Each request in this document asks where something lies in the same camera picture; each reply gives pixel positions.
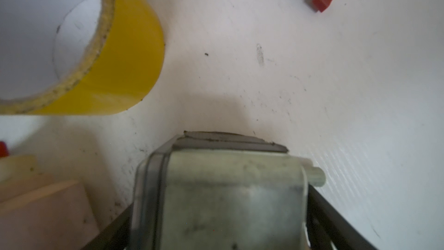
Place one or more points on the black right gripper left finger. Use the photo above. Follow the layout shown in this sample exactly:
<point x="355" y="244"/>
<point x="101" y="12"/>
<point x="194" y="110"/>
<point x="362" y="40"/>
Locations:
<point x="116" y="236"/>

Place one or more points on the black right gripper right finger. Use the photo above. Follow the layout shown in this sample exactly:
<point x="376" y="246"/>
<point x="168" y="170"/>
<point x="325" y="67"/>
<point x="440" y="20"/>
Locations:
<point x="327" y="229"/>

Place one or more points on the pink pencil sharpener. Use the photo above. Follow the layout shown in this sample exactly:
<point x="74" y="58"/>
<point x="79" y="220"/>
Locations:
<point x="38" y="213"/>

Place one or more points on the green pencil sharpener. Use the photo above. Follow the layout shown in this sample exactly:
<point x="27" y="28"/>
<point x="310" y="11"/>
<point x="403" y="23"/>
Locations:
<point x="221" y="191"/>

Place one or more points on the yellow tape roll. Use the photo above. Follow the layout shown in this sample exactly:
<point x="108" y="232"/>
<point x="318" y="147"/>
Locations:
<point x="78" y="57"/>

